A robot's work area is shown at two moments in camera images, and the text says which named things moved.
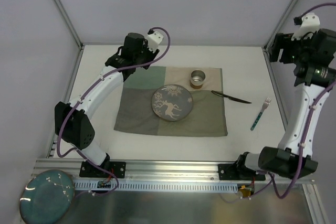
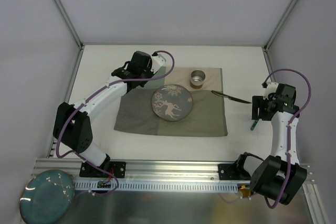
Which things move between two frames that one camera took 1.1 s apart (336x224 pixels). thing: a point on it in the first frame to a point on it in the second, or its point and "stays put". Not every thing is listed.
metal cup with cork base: [197, 78] stays put
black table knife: [223, 95] stays put
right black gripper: [274, 48] to [258, 107]
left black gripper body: [148, 57] to [140, 82]
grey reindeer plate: [171, 102] stays put
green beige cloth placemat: [135, 113] stays put
